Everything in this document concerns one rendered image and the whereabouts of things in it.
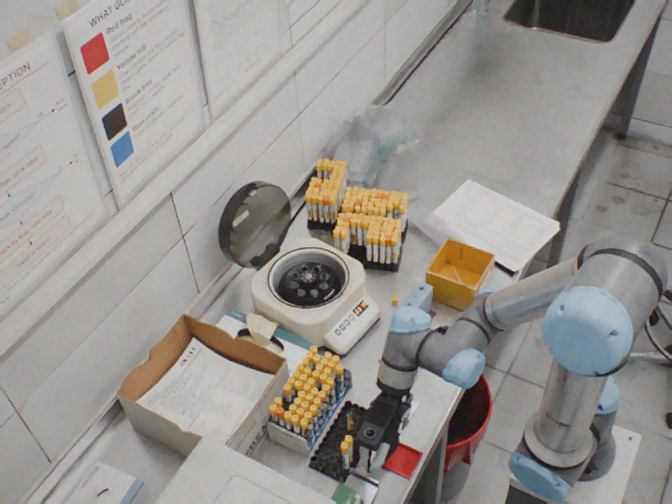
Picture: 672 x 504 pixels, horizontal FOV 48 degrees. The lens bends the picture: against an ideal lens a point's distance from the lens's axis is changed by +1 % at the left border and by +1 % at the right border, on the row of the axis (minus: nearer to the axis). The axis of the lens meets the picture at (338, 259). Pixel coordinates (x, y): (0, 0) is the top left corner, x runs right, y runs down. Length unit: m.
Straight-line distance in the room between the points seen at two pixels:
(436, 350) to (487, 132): 1.16
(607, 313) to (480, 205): 1.14
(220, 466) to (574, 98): 1.76
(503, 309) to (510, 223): 0.74
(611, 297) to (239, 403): 0.91
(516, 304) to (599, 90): 1.42
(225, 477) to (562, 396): 0.57
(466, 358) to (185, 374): 0.68
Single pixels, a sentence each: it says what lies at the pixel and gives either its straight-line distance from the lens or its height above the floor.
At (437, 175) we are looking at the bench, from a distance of 2.27.
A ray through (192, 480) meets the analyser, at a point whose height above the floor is 1.17.
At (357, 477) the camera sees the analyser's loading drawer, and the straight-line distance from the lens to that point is 1.61.
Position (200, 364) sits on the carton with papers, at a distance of 1.78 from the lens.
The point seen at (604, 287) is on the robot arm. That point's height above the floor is 1.56.
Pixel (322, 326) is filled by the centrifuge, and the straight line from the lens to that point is 1.76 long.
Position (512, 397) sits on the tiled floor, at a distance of 2.83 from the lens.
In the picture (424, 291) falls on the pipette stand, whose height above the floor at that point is 0.98.
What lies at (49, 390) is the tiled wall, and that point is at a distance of 1.63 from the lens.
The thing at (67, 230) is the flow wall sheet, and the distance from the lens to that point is 1.47.
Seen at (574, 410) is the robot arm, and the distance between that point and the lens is 1.27.
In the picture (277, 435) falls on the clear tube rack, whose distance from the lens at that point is 1.67.
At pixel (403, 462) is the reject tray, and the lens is 1.67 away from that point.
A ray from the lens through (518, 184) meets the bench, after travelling 2.27.
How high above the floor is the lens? 2.35
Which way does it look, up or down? 47 degrees down
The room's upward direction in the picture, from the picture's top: 4 degrees counter-clockwise
